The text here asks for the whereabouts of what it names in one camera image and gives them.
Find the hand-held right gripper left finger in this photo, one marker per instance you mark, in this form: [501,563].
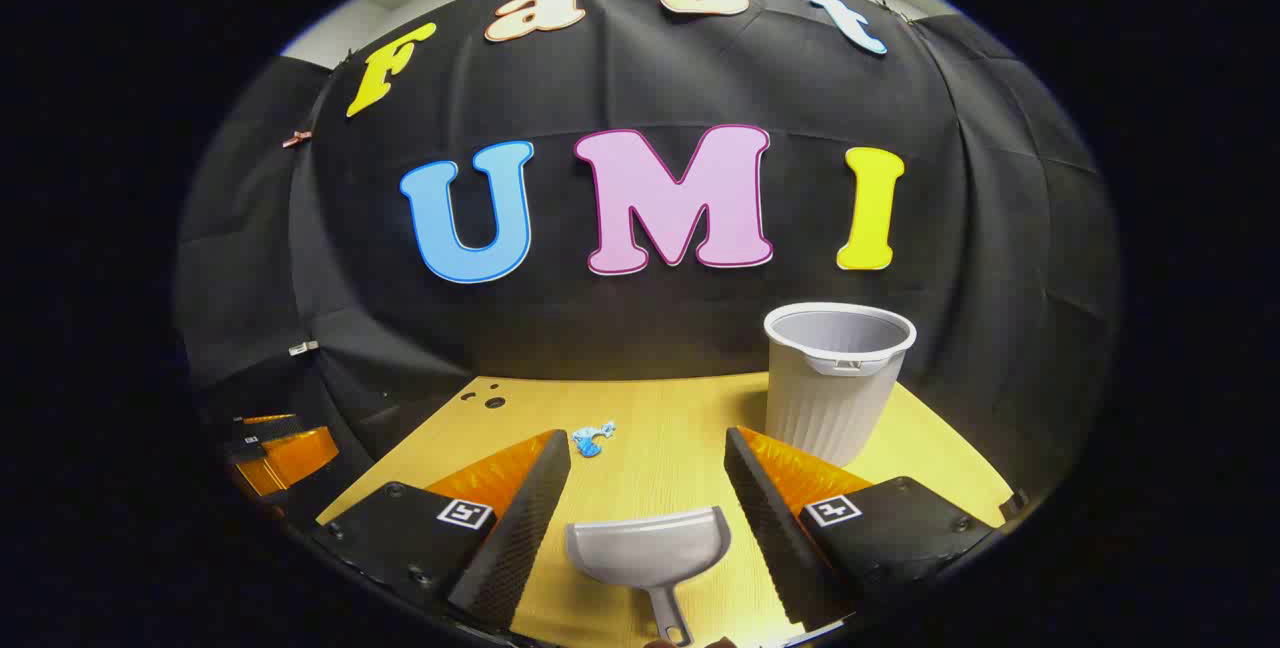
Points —
[520,538]

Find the grey plastic dustpan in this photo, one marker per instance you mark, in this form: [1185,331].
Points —
[645,543]

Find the black backdrop cloth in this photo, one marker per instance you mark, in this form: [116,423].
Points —
[650,78]

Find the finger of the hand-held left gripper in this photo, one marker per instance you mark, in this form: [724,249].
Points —
[270,420]
[300,458]

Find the dark desk edge bracket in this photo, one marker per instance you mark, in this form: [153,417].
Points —
[1013,506]

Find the small metal clip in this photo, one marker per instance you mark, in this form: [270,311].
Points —
[303,348]
[297,138]

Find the dark blue paper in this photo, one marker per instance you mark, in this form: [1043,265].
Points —
[587,444]

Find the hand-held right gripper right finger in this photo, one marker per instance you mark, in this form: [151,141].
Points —
[770,528]

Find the white ribbed garbage bin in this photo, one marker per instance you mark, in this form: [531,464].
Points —
[835,408]

